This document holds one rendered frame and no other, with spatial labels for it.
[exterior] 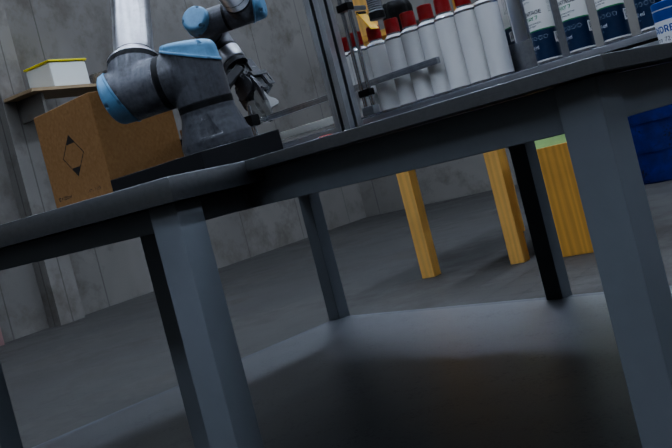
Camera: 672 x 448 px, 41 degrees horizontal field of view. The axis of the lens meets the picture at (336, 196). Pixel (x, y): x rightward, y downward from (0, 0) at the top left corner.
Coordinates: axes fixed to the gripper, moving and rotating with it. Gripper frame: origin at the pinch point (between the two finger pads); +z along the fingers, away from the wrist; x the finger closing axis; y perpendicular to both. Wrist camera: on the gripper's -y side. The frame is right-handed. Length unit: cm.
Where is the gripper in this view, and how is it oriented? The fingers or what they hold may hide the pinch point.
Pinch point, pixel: (267, 117)
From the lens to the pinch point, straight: 242.9
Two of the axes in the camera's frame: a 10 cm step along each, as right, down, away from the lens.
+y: 6.8, -1.9, 7.1
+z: 5.6, 7.6, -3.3
